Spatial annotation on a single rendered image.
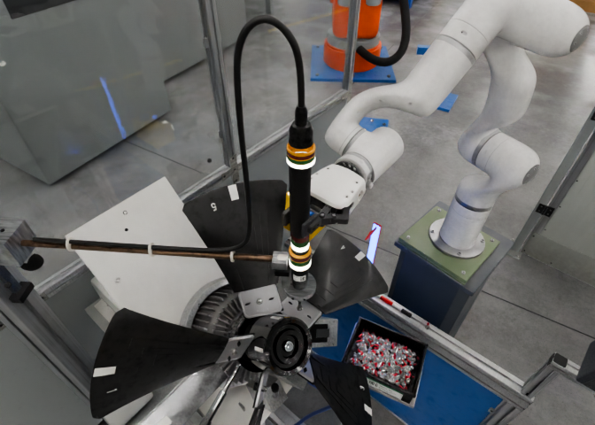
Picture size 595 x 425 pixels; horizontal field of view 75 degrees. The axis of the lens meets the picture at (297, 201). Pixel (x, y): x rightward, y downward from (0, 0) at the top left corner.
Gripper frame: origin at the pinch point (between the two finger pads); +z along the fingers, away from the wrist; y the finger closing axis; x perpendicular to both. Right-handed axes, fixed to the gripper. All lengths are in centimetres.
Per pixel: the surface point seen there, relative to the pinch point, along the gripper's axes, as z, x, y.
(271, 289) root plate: 4.0, -21.2, 4.4
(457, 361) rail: -35, -66, -35
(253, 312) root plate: 8.4, -26.0, 5.8
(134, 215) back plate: 11.9, -15.7, 40.7
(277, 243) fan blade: -1.8, -13.5, 7.4
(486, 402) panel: -36, -80, -48
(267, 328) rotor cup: 10.6, -22.8, -0.6
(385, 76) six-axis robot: -344, -141, 153
